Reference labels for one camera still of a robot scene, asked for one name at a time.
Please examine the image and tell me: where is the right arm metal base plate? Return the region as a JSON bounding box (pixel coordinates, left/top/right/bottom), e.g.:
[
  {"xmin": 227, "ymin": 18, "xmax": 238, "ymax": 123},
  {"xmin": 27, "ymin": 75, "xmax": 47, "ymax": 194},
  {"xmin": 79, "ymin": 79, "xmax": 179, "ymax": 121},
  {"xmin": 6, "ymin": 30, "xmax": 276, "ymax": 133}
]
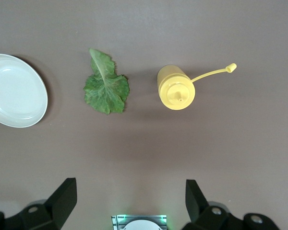
[{"xmin": 110, "ymin": 214, "xmax": 168, "ymax": 230}]

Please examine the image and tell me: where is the white plate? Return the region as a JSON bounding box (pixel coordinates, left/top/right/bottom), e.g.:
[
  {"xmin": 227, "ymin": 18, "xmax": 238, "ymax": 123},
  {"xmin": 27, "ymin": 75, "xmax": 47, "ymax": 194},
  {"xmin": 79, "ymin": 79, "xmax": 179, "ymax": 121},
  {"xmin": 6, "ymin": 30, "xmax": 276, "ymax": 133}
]
[{"xmin": 0, "ymin": 53, "xmax": 49, "ymax": 129}]

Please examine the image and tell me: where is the green lettuce leaf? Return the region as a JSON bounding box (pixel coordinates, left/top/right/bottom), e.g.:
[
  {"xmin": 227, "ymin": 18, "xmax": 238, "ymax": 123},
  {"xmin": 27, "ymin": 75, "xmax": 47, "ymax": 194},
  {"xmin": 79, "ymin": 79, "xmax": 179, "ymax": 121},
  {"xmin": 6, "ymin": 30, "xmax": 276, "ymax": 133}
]
[{"xmin": 83, "ymin": 48, "xmax": 131, "ymax": 116}]

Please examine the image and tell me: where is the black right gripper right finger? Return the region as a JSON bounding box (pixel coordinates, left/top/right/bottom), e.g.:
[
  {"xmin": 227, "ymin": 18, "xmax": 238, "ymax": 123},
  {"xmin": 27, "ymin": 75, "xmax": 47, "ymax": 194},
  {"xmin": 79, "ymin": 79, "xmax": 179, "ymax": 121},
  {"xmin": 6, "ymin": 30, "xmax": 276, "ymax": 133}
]
[{"xmin": 183, "ymin": 179, "xmax": 279, "ymax": 230}]

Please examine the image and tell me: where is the yellow squeeze bottle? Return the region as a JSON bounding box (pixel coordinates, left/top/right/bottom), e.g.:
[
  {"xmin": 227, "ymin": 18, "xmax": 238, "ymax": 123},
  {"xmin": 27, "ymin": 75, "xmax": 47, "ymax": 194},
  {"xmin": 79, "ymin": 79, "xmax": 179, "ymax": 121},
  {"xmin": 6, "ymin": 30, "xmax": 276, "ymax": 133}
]
[{"xmin": 157, "ymin": 63, "xmax": 238, "ymax": 111}]

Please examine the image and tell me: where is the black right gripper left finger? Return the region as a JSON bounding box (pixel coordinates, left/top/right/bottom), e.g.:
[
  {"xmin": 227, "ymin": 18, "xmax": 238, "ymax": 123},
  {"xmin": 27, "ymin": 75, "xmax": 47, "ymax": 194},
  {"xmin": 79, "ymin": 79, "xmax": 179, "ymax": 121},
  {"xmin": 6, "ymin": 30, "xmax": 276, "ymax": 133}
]
[{"xmin": 0, "ymin": 177, "xmax": 78, "ymax": 230}]

